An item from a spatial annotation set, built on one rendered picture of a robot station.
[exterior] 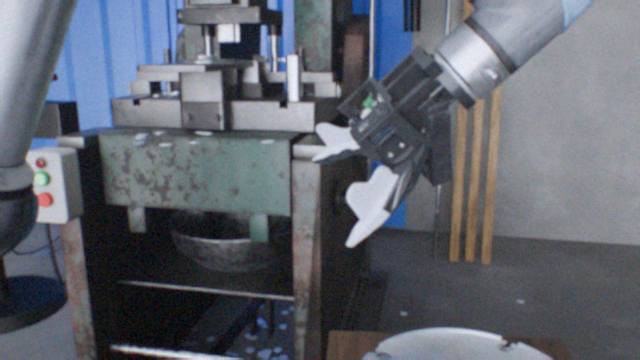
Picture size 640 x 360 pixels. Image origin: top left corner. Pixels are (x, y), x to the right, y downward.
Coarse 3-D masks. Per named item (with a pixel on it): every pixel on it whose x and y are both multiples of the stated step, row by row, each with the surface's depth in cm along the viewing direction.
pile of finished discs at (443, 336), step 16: (400, 336) 78; (416, 336) 79; (432, 336) 79; (448, 336) 79; (464, 336) 79; (480, 336) 79; (496, 336) 78; (368, 352) 74; (384, 352) 76; (400, 352) 75; (416, 352) 75; (432, 352) 75; (448, 352) 75; (464, 352) 75; (480, 352) 75; (496, 352) 75; (512, 352) 75; (528, 352) 75
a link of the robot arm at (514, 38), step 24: (480, 0) 51; (504, 0) 49; (528, 0) 49; (552, 0) 48; (576, 0) 49; (480, 24) 51; (504, 24) 50; (528, 24) 49; (552, 24) 49; (504, 48) 50; (528, 48) 51
